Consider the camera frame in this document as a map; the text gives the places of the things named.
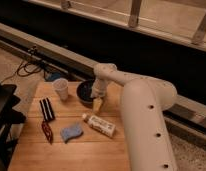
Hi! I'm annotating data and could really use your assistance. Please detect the dark blue ceramic bowl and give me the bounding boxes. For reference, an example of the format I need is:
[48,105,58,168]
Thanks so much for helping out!
[76,79,95,108]

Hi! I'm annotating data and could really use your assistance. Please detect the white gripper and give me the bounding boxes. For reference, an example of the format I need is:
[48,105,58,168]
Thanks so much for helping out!
[91,79,107,113]

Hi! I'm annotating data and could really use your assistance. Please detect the black white striped block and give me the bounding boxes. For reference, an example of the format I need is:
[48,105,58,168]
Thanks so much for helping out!
[39,98,55,122]

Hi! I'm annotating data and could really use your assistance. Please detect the white tube with label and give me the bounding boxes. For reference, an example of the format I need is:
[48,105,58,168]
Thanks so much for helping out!
[82,114,116,138]

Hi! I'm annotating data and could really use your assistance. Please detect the red and black cables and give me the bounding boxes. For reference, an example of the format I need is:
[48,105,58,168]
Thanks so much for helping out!
[0,59,47,84]

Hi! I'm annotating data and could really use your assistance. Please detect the grey metal rail beam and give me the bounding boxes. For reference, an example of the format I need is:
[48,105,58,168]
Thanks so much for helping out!
[0,23,206,131]

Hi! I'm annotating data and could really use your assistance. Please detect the blue sponge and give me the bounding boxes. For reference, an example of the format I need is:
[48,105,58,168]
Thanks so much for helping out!
[60,123,83,143]

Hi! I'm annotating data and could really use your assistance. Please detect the blue object behind table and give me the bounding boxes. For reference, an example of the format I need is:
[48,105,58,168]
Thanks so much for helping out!
[45,73,62,82]

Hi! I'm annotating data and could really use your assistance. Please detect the black chair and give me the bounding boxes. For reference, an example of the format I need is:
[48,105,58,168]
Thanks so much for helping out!
[0,83,26,168]

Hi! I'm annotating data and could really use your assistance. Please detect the white paper cup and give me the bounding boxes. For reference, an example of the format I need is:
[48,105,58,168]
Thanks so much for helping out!
[52,78,68,101]

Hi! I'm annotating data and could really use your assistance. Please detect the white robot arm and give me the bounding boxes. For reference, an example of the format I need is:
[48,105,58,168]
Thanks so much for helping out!
[91,63,178,171]

